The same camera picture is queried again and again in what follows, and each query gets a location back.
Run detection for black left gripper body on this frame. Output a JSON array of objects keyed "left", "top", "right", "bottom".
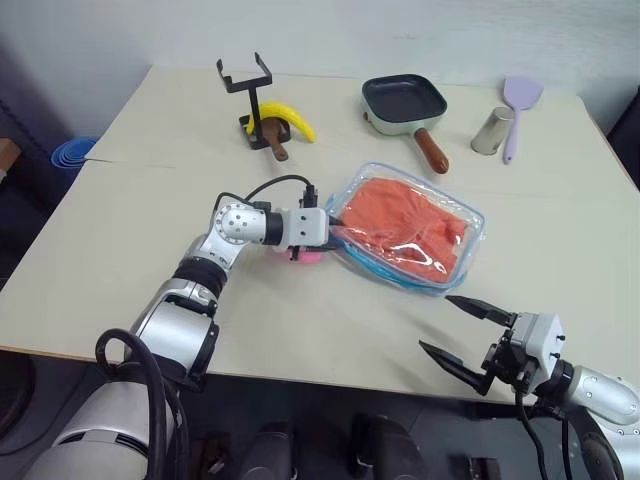
[{"left": 286, "top": 242, "right": 338, "bottom": 263}]

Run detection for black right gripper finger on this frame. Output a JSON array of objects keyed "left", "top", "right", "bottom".
[
  {"left": 418, "top": 340, "right": 495, "bottom": 398},
  {"left": 445, "top": 294, "right": 518, "bottom": 327}
]

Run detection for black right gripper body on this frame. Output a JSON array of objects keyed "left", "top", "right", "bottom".
[{"left": 480, "top": 322, "right": 543, "bottom": 397}]

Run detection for clear plastic zip pouch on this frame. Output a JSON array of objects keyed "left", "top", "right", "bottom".
[{"left": 324, "top": 160, "right": 487, "bottom": 299}]

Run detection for orange cloth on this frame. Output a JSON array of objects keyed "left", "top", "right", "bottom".
[{"left": 337, "top": 176, "right": 471, "bottom": 285}]

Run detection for small pink object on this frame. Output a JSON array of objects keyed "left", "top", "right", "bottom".
[{"left": 282, "top": 248, "right": 325, "bottom": 266}]

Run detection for dark rounded shape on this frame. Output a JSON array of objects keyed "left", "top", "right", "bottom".
[
  {"left": 240, "top": 420, "right": 301, "bottom": 480},
  {"left": 349, "top": 412, "right": 427, "bottom": 480}
]

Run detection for brown wooden scoop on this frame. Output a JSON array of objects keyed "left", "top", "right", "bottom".
[{"left": 259, "top": 117, "right": 291, "bottom": 162}]

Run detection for yellow banana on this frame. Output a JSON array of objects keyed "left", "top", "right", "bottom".
[{"left": 243, "top": 101, "right": 318, "bottom": 143}]

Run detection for green square frying pan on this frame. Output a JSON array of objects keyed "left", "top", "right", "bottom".
[{"left": 359, "top": 73, "right": 451, "bottom": 175}]

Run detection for black metal phone stand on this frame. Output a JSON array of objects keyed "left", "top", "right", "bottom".
[{"left": 215, "top": 49, "right": 293, "bottom": 152}]

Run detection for steel cup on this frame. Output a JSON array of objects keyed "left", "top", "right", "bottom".
[{"left": 469, "top": 105, "right": 516, "bottom": 156}]

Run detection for purple silicone spatula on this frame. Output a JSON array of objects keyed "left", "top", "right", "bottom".
[{"left": 500, "top": 74, "right": 545, "bottom": 166}]

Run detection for stack of blue bowls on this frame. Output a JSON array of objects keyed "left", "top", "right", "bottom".
[{"left": 50, "top": 136, "right": 101, "bottom": 172}]

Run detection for brown cardboard box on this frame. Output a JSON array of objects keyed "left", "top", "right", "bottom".
[{"left": 0, "top": 137, "right": 23, "bottom": 177}]

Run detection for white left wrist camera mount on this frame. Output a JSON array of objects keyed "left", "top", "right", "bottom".
[{"left": 286, "top": 206, "right": 332, "bottom": 250}]

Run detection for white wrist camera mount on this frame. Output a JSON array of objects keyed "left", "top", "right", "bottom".
[
  {"left": 286, "top": 206, "right": 332, "bottom": 250},
  {"left": 511, "top": 311, "right": 567, "bottom": 375}
]

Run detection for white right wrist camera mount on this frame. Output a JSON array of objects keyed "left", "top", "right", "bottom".
[{"left": 511, "top": 311, "right": 567, "bottom": 375}]

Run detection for thin black left wrist cable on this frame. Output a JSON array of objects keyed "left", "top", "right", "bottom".
[{"left": 212, "top": 174, "right": 321, "bottom": 217}]

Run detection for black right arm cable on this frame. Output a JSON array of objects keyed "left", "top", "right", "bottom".
[{"left": 514, "top": 389, "right": 629, "bottom": 480}]

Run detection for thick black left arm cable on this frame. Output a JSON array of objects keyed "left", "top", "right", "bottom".
[{"left": 94, "top": 327, "right": 191, "bottom": 480}]

